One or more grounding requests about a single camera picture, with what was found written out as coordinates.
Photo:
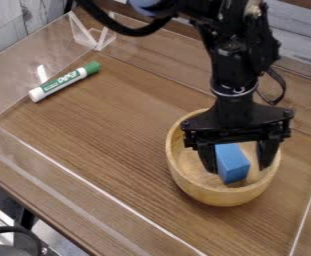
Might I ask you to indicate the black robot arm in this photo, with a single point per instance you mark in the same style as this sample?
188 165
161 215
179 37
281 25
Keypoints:
244 49

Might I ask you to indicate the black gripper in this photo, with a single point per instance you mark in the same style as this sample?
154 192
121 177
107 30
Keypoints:
236 122

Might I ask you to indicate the black metal base bracket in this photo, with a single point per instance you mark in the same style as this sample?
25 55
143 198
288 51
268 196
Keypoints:
34 247

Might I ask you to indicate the blue rectangular block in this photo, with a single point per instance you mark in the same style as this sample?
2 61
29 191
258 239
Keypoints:
233 163

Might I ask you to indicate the brown wooden bowl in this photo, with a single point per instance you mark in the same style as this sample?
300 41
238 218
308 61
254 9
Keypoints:
205 186

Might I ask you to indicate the green white dry-erase marker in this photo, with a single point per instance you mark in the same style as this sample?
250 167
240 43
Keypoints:
53 86

